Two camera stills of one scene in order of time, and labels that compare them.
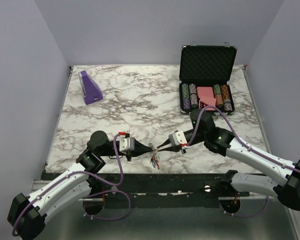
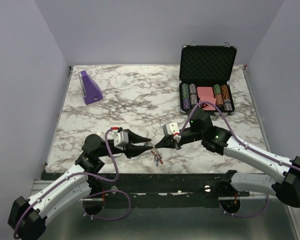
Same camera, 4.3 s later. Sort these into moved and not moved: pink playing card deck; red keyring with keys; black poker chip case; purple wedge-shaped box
Moved: red keyring with keys
Not moved: purple wedge-shaped box; black poker chip case; pink playing card deck
